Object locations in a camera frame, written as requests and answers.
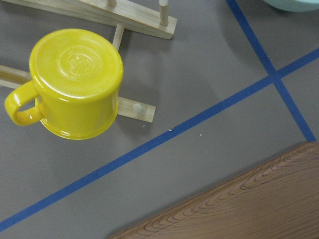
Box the yellow mug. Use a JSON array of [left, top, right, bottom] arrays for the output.
[[4, 29, 124, 140]]

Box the wooden drying rack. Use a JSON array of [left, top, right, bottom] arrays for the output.
[[0, 0, 177, 122]]

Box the wooden cutting board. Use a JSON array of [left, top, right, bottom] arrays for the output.
[[114, 142, 319, 239]]

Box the green bowl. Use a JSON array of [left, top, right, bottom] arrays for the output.
[[264, 0, 319, 12]]

